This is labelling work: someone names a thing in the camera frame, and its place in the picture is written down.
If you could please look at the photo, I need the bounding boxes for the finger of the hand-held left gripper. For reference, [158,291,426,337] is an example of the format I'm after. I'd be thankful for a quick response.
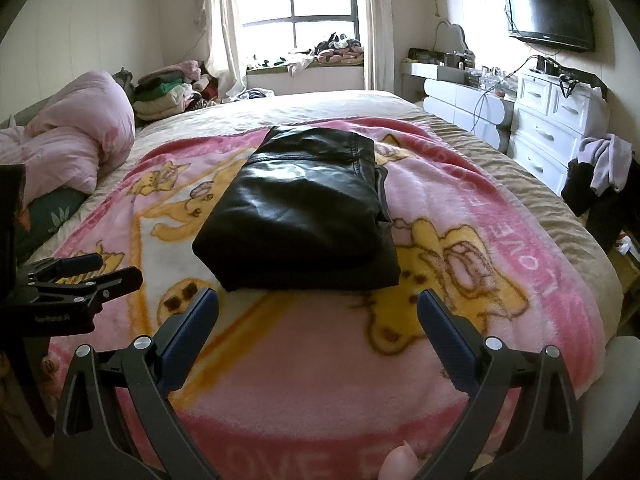
[20,253,104,283]
[25,266,144,313]

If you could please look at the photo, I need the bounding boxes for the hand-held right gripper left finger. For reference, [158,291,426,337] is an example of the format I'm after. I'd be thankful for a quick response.
[52,286,221,480]

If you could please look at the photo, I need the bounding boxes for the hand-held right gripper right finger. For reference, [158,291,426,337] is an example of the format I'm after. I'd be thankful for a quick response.
[416,287,585,480]

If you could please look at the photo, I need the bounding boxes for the black leather jacket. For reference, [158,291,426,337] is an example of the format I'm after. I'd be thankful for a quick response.
[192,126,401,293]

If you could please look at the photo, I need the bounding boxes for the pile of folded clothes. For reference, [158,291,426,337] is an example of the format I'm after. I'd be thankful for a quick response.
[132,60,222,122]

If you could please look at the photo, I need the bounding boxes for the heap of clothes on sill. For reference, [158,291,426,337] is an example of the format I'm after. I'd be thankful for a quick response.
[247,32,366,79]

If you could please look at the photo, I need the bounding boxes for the person's right hand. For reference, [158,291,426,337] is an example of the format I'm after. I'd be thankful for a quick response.
[382,441,418,480]

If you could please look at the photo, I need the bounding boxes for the green floral pillow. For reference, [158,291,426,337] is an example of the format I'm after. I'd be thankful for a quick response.
[15,187,92,262]

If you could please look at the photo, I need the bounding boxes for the pink cartoon printed blanket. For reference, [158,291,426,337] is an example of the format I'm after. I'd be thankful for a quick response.
[47,116,608,480]

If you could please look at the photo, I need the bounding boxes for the pink quilt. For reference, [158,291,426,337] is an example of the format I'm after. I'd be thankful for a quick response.
[0,70,137,197]

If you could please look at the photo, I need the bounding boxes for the grey headboard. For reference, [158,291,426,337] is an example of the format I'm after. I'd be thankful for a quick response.
[0,92,57,134]

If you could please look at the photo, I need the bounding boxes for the black hanging garment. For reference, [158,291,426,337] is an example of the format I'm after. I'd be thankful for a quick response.
[561,157,640,254]

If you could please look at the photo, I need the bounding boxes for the white chest of drawers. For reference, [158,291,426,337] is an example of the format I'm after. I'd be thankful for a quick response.
[507,69,612,197]

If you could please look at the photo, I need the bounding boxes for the lavender garment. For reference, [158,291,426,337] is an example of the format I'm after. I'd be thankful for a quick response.
[580,134,634,197]

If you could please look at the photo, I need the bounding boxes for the white vanity table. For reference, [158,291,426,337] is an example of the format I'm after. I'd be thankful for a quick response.
[400,57,517,152]

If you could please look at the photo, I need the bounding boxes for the small crumpled dark garment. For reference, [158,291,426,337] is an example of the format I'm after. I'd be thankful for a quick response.
[234,87,277,103]

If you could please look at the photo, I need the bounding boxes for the bed with beige bedspread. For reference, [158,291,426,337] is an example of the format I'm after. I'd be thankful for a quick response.
[20,89,640,480]

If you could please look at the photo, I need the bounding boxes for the cluster of cosmetic bottles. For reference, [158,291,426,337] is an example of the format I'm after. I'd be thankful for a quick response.
[442,50,517,97]

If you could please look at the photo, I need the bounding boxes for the cream curtain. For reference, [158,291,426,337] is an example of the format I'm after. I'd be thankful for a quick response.
[204,0,249,102]
[360,0,397,93]

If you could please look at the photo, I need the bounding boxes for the cloud-shaped vanity mirror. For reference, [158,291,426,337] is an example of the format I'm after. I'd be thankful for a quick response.
[434,20,472,57]

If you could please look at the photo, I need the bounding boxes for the black wall television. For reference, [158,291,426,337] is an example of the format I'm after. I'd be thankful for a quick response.
[502,0,597,53]

